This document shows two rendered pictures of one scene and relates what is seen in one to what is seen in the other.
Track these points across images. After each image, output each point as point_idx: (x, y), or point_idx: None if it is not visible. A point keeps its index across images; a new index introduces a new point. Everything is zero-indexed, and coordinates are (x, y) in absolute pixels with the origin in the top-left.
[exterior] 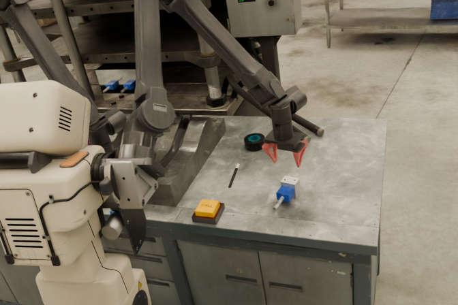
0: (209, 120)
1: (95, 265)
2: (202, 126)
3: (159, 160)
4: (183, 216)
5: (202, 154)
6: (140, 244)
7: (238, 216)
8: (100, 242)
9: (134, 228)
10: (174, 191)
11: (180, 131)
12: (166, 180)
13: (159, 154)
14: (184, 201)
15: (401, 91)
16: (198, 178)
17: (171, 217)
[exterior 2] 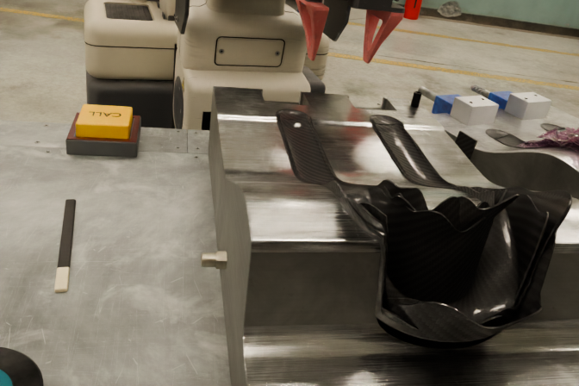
0: (248, 243)
1: None
2: (246, 186)
3: (326, 143)
4: (171, 138)
5: (224, 248)
6: (177, 23)
7: (21, 141)
8: None
9: None
10: (211, 118)
11: (351, 193)
12: (233, 93)
13: (351, 162)
14: (196, 164)
15: None
16: (202, 227)
17: (200, 135)
